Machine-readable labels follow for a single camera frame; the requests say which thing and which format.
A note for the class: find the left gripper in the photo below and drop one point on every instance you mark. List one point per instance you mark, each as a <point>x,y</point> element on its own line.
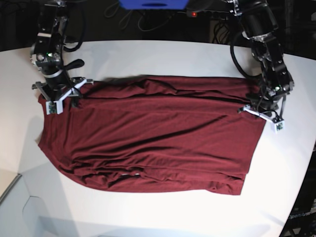
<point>269,109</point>

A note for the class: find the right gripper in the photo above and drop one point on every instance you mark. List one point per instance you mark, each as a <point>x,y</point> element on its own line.
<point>62,91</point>

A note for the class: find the maroon t-shirt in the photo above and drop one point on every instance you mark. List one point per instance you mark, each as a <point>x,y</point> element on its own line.
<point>156,134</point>

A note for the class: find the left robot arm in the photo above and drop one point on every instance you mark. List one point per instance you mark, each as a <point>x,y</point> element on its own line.
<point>274,83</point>

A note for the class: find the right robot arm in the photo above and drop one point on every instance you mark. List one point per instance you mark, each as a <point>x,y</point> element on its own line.
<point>47,55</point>

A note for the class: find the blue box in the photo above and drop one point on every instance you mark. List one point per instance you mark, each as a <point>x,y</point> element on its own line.
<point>153,4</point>

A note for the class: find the black power strip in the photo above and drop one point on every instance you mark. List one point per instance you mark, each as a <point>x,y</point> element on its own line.
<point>211,14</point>

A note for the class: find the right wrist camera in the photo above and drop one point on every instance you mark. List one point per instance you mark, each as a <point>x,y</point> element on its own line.
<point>54,107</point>

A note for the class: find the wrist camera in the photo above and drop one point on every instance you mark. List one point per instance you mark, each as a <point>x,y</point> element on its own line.
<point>277,125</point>
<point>54,107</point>

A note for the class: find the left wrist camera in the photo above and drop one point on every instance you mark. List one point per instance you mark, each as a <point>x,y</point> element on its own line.
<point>277,125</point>

